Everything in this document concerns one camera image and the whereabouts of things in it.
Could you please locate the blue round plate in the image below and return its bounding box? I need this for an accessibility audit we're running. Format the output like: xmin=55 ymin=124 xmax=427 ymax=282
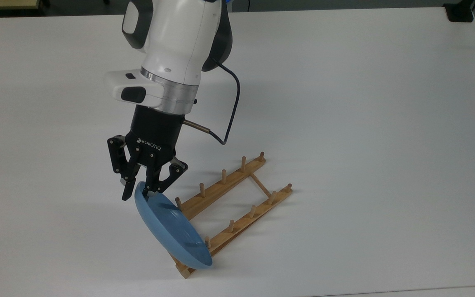
xmin=134 ymin=181 xmax=213 ymax=269

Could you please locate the white adjacent table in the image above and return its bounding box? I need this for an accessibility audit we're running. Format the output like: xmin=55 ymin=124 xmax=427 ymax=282
xmin=316 ymin=285 xmax=475 ymax=297

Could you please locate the light wooden desk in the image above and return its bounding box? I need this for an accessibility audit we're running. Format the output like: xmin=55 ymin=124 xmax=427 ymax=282
xmin=0 ymin=0 xmax=42 ymax=11

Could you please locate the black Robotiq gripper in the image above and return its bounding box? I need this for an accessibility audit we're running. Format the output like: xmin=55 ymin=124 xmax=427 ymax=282
xmin=107 ymin=105 xmax=189 ymax=202

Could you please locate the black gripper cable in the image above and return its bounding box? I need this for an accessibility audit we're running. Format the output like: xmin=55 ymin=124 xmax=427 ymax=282
xmin=181 ymin=58 xmax=241 ymax=146

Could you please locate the wooden plate rack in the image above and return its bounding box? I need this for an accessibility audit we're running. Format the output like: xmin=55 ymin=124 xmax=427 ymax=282
xmin=167 ymin=152 xmax=294 ymax=279

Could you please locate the black camera stand pole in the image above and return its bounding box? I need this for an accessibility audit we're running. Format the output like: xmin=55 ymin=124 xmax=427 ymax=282
xmin=444 ymin=0 xmax=475 ymax=23

